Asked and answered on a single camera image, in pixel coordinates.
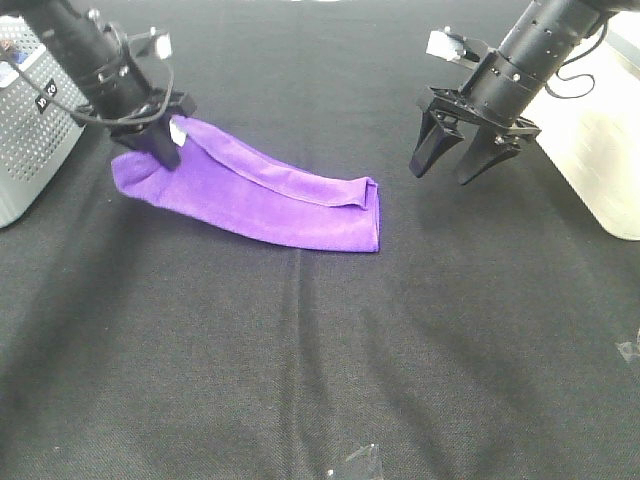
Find white storage box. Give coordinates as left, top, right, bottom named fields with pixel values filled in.
left=525, top=13, right=639, bottom=241

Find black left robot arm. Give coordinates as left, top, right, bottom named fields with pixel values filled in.
left=1, top=1, right=195, bottom=171

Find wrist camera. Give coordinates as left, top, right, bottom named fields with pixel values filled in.
left=128, top=27, right=173, bottom=60
left=426, top=26, right=491, bottom=69

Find black cloth table cover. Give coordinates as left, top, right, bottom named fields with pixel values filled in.
left=1, top=1, right=639, bottom=479

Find clothes inside basket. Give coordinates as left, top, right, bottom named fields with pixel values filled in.
left=0, top=42, right=39, bottom=91

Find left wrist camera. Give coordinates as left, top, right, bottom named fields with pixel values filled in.
left=128, top=27, right=173, bottom=60

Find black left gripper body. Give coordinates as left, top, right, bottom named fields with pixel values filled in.
left=110, top=88, right=195, bottom=140

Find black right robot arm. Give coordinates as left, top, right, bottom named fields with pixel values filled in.
left=409, top=1, right=639, bottom=185

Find clear tape strip front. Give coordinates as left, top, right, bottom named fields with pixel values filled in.
left=325, top=443, right=384, bottom=480

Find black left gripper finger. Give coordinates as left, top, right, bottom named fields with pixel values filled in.
left=112, top=132, right=159, bottom=160
left=147, top=121, right=180, bottom=170

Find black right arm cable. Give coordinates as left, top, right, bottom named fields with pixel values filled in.
left=544, top=22, right=609, bottom=100

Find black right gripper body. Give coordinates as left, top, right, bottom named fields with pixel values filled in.
left=417, top=87, right=541, bottom=141

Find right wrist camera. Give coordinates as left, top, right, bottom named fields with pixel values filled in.
left=426, top=26, right=491, bottom=69

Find purple microfiber towel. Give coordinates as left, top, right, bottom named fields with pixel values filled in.
left=111, top=116, right=380, bottom=253

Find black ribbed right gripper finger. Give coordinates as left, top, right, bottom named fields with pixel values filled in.
left=455, top=127, right=522, bottom=185
left=409, top=110, right=463, bottom=178

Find grey perforated laundry basket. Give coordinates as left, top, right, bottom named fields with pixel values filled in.
left=1, top=16, right=86, bottom=227

